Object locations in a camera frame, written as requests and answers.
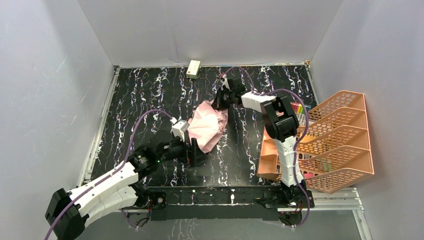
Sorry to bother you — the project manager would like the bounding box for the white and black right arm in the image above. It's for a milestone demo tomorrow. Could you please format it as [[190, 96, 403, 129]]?
[[212, 77, 312, 210]]

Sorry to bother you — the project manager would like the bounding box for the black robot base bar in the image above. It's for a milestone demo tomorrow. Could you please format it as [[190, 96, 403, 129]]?
[[148, 185, 296, 221]]

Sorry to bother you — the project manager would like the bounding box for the aluminium table frame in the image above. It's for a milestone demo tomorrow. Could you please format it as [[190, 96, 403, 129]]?
[[56, 66, 374, 240]]

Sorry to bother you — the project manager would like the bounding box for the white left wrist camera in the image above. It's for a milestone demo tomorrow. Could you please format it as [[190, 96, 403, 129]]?
[[170, 117, 190, 142]]

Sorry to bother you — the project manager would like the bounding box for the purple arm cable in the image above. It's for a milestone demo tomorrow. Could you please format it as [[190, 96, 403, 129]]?
[[225, 66, 312, 229], [43, 109, 176, 240]]

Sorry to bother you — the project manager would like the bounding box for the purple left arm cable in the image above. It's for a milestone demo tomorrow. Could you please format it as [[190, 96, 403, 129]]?
[[43, 109, 176, 240]]

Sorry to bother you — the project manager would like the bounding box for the pack of coloured markers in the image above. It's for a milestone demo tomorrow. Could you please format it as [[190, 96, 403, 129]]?
[[290, 102, 311, 126]]

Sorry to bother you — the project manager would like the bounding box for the pink and black folding umbrella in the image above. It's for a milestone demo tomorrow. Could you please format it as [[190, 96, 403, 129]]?
[[187, 100, 229, 154]]

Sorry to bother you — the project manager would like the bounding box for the small white box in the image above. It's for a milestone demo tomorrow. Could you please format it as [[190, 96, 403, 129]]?
[[186, 60, 201, 79]]

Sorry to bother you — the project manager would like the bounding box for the orange plastic desk organizer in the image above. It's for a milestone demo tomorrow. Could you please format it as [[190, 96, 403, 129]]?
[[256, 90, 375, 194]]

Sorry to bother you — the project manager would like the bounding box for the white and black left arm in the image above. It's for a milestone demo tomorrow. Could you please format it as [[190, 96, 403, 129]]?
[[45, 136, 207, 240]]

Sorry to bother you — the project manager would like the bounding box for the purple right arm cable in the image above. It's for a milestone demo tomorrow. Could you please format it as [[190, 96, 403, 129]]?
[[225, 66, 312, 229]]

